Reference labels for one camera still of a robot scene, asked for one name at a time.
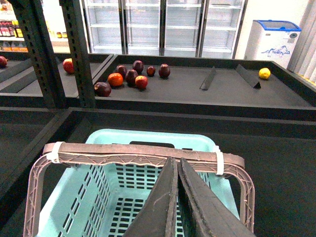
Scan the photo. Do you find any white zip tie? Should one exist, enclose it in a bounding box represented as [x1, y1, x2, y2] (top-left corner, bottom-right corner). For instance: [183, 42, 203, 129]
[213, 145, 224, 175]
[46, 141, 65, 163]

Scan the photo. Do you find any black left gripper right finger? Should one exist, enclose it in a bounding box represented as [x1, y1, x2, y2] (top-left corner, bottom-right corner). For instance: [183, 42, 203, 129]
[178, 158, 255, 237]

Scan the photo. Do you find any light blue plastic basket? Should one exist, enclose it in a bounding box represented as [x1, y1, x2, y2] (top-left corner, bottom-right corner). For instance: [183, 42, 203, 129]
[34, 128, 240, 237]

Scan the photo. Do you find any shelf with bottles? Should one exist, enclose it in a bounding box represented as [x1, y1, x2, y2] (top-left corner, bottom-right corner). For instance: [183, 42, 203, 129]
[0, 0, 70, 53]

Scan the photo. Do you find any black upper display bin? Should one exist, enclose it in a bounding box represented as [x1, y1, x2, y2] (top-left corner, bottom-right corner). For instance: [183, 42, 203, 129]
[93, 55, 316, 121]

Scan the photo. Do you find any dark red apple front left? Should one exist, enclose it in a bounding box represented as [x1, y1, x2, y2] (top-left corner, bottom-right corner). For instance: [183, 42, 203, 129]
[94, 82, 112, 97]

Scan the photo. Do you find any dark red apple centre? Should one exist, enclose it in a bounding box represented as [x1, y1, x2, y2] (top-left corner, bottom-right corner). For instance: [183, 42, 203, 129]
[125, 69, 138, 87]

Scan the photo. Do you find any dark red apple back left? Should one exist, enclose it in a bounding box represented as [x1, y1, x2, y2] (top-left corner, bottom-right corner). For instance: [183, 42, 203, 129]
[115, 65, 127, 78]

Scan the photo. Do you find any red yellow apple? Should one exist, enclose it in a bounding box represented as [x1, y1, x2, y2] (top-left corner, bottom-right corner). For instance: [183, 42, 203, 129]
[135, 76, 148, 89]

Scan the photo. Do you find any dark apple far left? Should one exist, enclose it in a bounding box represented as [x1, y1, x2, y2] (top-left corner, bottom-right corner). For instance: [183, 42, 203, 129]
[0, 56, 8, 68]

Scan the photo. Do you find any glass door refrigerator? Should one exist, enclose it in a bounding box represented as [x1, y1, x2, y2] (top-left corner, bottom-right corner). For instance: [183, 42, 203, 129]
[82, 0, 247, 59]

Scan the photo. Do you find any white chest freezer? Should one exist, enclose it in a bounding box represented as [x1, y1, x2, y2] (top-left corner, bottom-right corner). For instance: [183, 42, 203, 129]
[244, 20, 301, 69]

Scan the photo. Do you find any black divider right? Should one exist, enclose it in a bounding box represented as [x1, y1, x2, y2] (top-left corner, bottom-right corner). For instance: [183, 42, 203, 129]
[235, 64, 261, 89]

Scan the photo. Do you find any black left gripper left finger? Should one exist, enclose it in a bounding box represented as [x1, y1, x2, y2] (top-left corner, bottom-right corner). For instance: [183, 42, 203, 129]
[123, 158, 178, 237]

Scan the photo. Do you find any orange red apple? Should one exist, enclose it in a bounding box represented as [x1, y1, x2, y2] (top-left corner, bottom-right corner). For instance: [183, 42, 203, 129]
[107, 73, 123, 87]

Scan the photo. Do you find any black upper left bin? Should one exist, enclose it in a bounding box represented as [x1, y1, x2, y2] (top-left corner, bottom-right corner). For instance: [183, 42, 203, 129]
[0, 51, 114, 108]

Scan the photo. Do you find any black perforated post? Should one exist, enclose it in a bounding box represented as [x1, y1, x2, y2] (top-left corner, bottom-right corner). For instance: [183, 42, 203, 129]
[59, 0, 95, 108]
[9, 0, 67, 109]

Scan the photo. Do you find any white zip tie left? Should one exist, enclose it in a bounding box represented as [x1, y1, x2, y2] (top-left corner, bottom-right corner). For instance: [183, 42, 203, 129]
[46, 141, 65, 163]

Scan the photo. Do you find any yellow lemon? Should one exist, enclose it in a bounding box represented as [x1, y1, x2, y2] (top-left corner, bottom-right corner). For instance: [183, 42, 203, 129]
[259, 68, 271, 80]

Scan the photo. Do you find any black divider left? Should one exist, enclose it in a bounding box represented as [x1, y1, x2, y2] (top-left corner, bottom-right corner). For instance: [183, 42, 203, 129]
[199, 67, 217, 91]

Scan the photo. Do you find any small dark red apple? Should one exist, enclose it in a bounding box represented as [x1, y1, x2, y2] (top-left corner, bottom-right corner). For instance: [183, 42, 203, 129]
[147, 66, 156, 77]

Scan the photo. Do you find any black perforated post left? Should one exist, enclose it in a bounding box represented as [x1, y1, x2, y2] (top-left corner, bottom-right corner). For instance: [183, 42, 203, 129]
[9, 0, 67, 109]

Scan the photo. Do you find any black perforated post right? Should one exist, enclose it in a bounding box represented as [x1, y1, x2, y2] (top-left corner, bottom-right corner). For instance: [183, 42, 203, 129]
[59, 0, 95, 108]

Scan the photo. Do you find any red apple left bin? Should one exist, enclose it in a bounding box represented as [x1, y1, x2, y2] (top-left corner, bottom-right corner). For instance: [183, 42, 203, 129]
[63, 58, 75, 74]

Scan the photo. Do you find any dark red apple right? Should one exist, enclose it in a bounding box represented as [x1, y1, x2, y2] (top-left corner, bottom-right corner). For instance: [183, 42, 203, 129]
[158, 64, 170, 79]

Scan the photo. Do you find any white zip tie right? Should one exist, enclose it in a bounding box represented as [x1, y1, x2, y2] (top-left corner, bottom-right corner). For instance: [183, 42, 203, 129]
[213, 145, 224, 175]

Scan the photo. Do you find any black divider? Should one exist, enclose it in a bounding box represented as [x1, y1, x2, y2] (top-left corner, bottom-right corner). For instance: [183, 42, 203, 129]
[235, 64, 261, 89]
[199, 67, 217, 91]

